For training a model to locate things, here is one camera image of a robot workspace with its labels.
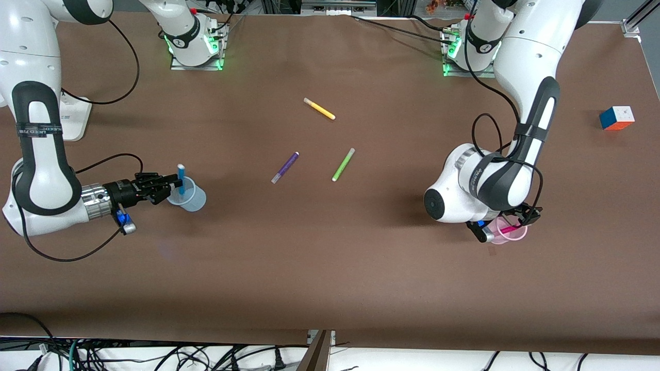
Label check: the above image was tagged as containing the translucent pink plastic cup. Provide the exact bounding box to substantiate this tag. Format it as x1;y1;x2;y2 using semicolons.
485;215;529;245

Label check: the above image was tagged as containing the translucent blue plastic cup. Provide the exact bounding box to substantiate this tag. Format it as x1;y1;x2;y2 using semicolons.
166;176;207;212

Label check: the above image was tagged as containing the white rounded box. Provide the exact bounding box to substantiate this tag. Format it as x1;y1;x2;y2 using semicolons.
59;90;93;142

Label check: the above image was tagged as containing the colourful puzzle cube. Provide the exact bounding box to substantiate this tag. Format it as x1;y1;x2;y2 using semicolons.
599;105;636;131

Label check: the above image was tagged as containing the purple marker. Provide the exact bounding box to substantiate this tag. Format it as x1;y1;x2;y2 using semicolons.
271;151;300;184

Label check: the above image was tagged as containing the green marker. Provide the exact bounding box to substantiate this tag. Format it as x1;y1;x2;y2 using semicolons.
332;148;356;182

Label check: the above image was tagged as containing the yellow marker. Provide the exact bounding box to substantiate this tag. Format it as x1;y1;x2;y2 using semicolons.
303;97;336;121

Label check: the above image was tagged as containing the brown table cover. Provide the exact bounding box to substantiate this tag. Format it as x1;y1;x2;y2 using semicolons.
0;10;660;356

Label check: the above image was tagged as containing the dark table leg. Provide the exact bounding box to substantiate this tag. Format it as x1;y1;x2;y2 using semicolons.
296;330;336;371

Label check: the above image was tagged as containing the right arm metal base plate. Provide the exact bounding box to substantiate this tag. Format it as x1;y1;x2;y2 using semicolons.
170;22;226;72

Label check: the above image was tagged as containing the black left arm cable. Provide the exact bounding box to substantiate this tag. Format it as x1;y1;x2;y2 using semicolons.
463;0;545;213

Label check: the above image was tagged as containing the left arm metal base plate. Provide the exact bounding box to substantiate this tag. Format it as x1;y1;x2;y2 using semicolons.
442;27;497;79

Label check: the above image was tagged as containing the black looped floor cable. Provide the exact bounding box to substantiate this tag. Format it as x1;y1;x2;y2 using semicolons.
0;312;56;371

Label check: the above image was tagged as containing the black base plug cable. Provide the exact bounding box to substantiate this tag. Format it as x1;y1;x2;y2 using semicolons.
199;0;247;41

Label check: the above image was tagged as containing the short black table cable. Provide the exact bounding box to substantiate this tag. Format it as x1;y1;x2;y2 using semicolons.
409;14;452;33

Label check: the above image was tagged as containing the long black table cable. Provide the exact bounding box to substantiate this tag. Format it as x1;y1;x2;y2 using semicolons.
350;14;457;47

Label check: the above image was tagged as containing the aluminium frame profile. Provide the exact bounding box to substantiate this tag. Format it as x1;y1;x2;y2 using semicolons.
621;0;660;38

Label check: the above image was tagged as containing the grey metal rail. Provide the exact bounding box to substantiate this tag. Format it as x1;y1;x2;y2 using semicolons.
301;0;378;17

